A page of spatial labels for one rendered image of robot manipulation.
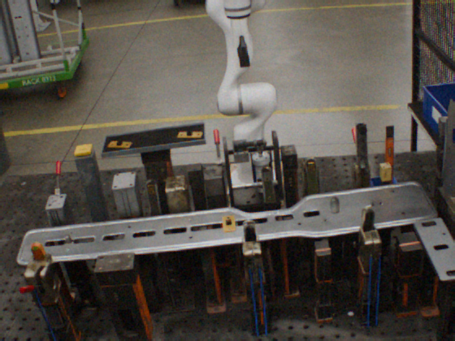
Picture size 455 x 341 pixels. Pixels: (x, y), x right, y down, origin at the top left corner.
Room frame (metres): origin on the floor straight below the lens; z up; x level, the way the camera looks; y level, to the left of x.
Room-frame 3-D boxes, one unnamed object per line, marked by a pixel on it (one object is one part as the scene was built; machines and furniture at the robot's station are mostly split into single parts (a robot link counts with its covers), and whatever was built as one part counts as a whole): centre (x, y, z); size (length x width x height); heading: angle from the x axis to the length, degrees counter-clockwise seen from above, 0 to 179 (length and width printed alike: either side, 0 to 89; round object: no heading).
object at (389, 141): (1.79, -0.56, 0.95); 0.03 x 0.01 x 0.50; 89
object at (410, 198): (1.64, 0.03, 1.00); 1.38 x 0.22 x 0.02; 89
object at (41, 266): (1.47, 0.60, 0.88); 0.15 x 0.11 x 0.36; 179
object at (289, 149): (1.86, -0.22, 0.91); 0.07 x 0.05 x 0.42; 179
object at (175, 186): (1.80, 0.17, 0.89); 0.13 x 0.11 x 0.38; 179
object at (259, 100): (2.24, -0.14, 1.09); 0.19 x 0.12 x 0.24; 88
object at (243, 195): (1.85, -0.09, 0.94); 0.18 x 0.13 x 0.49; 89
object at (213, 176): (1.84, 0.04, 0.89); 0.13 x 0.11 x 0.38; 179
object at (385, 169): (1.76, -0.54, 0.88); 0.04 x 0.04 x 0.36; 89
